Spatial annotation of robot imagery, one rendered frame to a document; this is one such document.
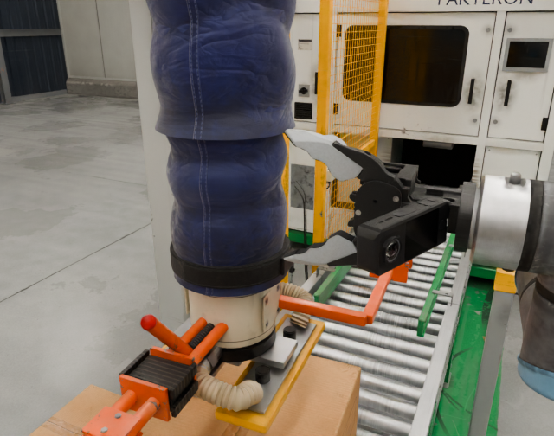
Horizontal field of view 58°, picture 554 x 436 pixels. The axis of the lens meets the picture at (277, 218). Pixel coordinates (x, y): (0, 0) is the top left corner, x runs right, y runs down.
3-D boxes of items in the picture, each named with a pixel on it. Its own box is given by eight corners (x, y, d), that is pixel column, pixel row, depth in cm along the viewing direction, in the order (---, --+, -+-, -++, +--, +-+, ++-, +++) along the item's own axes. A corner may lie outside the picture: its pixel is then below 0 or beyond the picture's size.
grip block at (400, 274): (376, 261, 121) (377, 242, 120) (412, 267, 118) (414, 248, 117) (368, 276, 114) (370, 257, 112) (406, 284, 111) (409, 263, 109)
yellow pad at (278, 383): (285, 319, 117) (285, 301, 115) (325, 329, 113) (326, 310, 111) (214, 419, 87) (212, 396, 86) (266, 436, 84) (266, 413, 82)
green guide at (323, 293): (383, 201, 361) (384, 189, 358) (398, 203, 357) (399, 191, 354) (297, 306, 227) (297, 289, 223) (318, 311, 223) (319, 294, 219)
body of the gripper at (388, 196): (363, 219, 60) (467, 234, 56) (344, 246, 53) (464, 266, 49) (367, 157, 57) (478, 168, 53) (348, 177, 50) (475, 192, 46)
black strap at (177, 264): (209, 230, 109) (208, 213, 107) (309, 246, 101) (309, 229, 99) (146, 275, 90) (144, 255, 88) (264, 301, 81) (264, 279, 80)
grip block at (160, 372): (151, 373, 84) (147, 343, 82) (202, 387, 80) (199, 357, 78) (119, 406, 76) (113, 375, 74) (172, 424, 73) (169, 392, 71)
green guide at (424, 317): (460, 212, 340) (462, 200, 337) (477, 214, 336) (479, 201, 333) (415, 336, 205) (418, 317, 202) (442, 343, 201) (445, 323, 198)
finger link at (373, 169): (318, 162, 53) (380, 214, 53) (313, 166, 52) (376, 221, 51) (345, 129, 51) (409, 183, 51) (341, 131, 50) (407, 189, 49)
